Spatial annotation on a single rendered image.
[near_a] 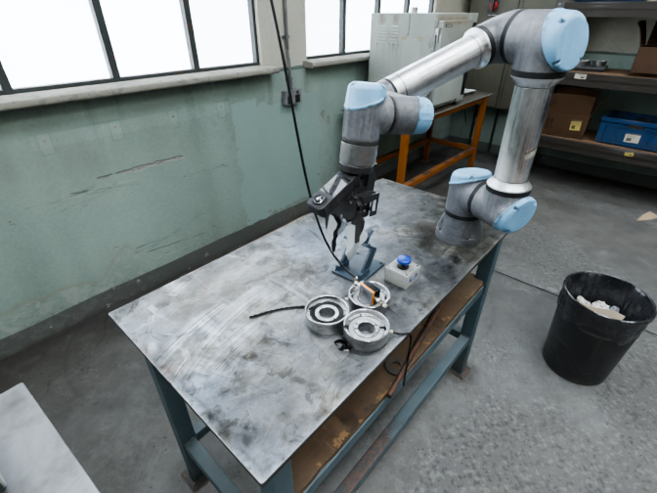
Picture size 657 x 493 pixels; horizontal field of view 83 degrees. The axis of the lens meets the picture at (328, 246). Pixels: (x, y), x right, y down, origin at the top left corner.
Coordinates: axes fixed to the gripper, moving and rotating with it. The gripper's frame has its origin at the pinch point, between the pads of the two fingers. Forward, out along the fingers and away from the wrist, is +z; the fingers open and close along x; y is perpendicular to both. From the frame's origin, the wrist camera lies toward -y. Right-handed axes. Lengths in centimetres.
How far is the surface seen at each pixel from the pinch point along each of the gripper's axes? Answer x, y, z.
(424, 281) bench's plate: -9.9, 27.9, 14.3
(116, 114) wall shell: 157, 14, -4
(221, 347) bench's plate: 11.3, -24.3, 21.5
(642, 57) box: -8, 342, -62
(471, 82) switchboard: 135, 374, -29
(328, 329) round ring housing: -4.4, -6.1, 16.2
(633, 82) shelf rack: -9, 338, -44
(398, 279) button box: -5.6, 20.3, 12.8
